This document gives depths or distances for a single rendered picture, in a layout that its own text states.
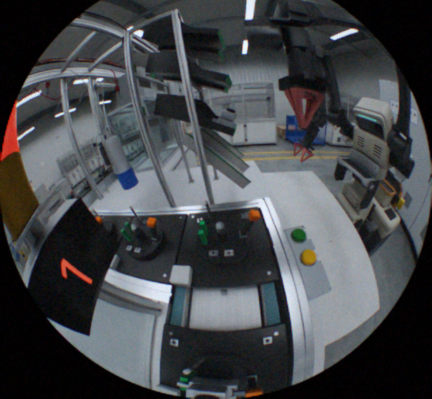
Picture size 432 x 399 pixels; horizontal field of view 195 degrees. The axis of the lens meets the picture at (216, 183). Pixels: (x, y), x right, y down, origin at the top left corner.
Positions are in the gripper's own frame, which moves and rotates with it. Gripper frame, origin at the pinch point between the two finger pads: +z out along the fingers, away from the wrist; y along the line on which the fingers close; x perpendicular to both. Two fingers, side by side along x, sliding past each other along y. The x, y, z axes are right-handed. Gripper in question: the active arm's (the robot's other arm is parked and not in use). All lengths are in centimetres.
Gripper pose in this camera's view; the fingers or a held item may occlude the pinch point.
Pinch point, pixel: (303, 123)
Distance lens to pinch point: 28.2
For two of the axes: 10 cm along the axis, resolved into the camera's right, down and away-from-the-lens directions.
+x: 9.9, -0.9, -0.8
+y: -0.2, 5.4, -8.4
